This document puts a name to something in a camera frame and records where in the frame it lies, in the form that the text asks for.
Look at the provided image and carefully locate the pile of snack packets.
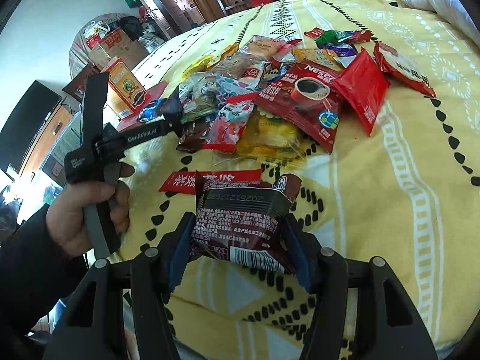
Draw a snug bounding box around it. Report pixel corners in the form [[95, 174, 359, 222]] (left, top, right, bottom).
[[165, 28, 437, 166]]

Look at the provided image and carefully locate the tall orange box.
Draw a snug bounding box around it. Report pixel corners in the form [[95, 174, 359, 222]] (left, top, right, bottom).
[[99, 56, 148, 118]]

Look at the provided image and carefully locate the dark brown cake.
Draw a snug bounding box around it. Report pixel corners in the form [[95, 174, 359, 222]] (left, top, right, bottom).
[[176, 174, 302, 274]]

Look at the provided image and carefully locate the person's left hand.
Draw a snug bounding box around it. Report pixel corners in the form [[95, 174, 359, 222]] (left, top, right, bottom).
[[45, 164, 136, 256]]

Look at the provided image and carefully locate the black bag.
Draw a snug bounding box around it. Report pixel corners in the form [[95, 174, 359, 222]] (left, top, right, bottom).
[[120, 15, 145, 40]]

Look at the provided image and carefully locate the long red wrapper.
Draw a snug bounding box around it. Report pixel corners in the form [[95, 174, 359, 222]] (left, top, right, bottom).
[[158, 169, 263, 193]]

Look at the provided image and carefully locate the wooden cabinet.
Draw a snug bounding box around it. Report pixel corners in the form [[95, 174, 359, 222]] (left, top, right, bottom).
[[19, 101, 74, 181]]

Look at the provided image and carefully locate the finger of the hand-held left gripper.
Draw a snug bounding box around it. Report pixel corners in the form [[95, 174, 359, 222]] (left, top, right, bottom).
[[159, 95, 185, 129]]

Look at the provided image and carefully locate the white plastic bag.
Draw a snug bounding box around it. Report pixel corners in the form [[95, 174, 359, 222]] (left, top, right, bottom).
[[84, 20, 111, 41]]

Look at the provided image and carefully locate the cardboard box with red lettering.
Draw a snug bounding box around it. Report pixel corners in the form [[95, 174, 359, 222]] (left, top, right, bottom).
[[98, 28, 133, 56]]

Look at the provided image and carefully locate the blue cookie wrapper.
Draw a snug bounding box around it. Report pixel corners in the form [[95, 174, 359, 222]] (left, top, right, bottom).
[[137, 99, 167, 122]]

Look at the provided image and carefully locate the black television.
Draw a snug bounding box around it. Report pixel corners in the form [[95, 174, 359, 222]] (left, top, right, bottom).
[[0, 80, 62, 175]]

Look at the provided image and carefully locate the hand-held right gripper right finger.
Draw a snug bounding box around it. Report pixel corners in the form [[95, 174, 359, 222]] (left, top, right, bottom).
[[283, 213, 439, 360]]

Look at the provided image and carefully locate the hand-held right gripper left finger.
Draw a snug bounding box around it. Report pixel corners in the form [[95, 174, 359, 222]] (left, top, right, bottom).
[[43, 212, 196, 360]]

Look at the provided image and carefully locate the person's left forearm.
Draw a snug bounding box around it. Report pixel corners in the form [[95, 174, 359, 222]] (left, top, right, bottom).
[[0, 210, 124, 360]]

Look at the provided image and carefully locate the dark wooden frame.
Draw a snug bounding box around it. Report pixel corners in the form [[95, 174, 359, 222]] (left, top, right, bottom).
[[62, 64, 98, 104]]

